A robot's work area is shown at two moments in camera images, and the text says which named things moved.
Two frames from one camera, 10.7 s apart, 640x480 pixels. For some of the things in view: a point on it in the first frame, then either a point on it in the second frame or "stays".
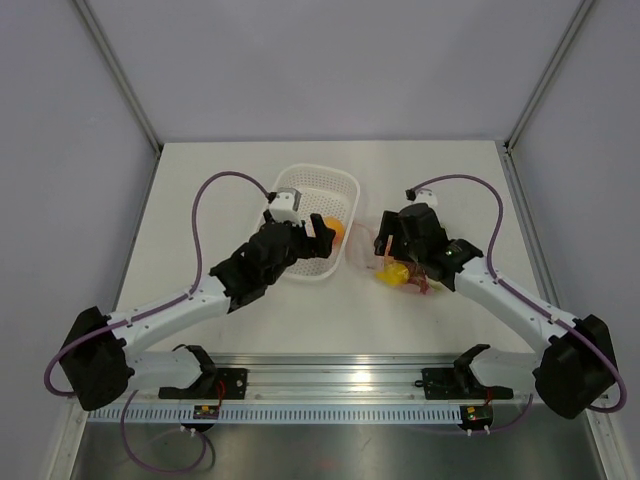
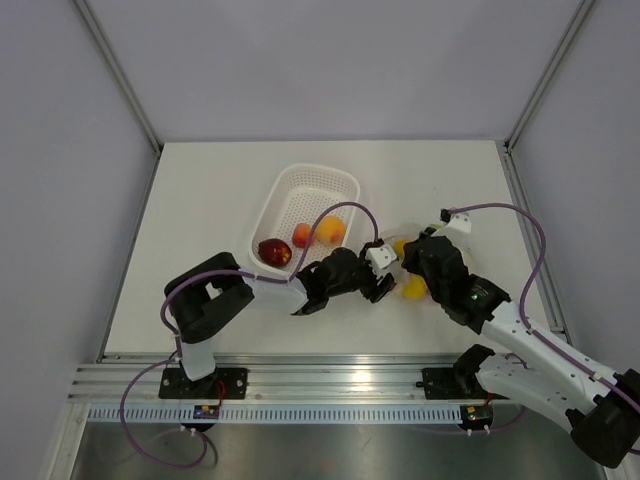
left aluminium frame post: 118,73 stays
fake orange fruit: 335,224 stays
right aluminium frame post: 547,74 stays
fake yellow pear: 393,274 → 415,289
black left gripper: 315,247 → 386,282
